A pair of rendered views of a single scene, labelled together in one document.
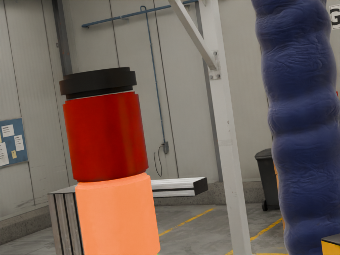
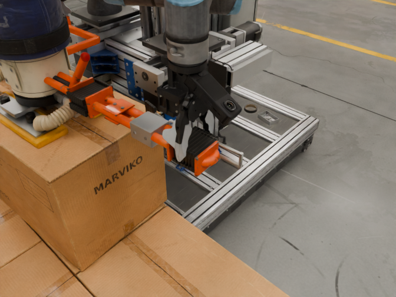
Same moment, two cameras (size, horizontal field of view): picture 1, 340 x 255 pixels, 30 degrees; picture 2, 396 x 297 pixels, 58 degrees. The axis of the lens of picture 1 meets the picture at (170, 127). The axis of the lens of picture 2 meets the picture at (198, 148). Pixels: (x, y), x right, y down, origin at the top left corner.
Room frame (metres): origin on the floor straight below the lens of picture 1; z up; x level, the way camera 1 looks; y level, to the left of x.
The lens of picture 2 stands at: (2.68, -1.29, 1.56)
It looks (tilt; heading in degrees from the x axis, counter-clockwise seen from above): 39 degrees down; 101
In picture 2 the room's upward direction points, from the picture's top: straight up
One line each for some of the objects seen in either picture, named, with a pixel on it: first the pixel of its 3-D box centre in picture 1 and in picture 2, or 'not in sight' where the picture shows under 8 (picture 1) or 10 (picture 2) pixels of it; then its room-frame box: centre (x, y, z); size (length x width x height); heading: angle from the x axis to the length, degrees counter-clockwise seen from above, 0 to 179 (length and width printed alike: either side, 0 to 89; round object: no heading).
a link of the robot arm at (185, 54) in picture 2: not in sight; (186, 48); (2.54, -0.70, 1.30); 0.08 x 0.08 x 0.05
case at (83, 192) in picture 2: not in sight; (64, 154); (2.02, -0.44, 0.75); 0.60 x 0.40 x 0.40; 153
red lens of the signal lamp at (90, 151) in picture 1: (105, 135); not in sight; (0.42, 0.04, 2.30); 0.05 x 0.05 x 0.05
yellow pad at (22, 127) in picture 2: not in sight; (19, 112); (1.97, -0.52, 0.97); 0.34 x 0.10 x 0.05; 153
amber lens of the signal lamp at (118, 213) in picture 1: (118, 218); not in sight; (0.42, 0.04, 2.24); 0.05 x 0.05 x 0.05
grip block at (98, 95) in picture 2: not in sight; (91, 96); (2.24, -0.55, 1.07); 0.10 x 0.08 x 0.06; 63
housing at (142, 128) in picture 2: not in sight; (149, 129); (2.43, -0.65, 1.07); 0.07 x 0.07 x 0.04; 63
